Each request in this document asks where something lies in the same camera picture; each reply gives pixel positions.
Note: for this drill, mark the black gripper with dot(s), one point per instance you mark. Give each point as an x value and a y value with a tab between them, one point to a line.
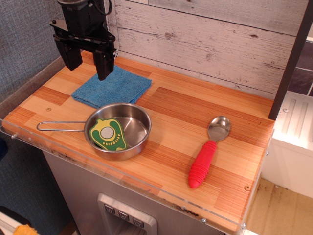
85	20

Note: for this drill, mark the dark vertical post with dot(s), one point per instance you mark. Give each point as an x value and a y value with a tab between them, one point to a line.
292	61

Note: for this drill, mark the red handled metal spoon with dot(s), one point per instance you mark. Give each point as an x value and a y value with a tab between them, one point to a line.
218	130

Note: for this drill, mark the yellow object at corner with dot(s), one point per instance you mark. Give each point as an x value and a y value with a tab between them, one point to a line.
25	230

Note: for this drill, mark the white toy sink unit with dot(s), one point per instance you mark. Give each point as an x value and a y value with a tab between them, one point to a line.
289	157

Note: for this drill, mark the blue cloth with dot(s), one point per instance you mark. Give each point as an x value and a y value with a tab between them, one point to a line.
120	86

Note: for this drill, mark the clear acrylic edge guard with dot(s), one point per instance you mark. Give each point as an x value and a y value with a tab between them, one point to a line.
156	170

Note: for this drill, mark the green toy pepper half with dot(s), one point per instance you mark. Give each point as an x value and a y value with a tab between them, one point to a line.
108	134

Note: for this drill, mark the grey toy fridge cabinet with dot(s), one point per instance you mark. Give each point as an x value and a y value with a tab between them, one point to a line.
80	189

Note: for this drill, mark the small steel saucepan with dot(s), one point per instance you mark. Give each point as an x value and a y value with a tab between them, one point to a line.
135	121

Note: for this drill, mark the silver dispenser button panel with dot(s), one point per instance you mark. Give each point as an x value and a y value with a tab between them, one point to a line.
122	219

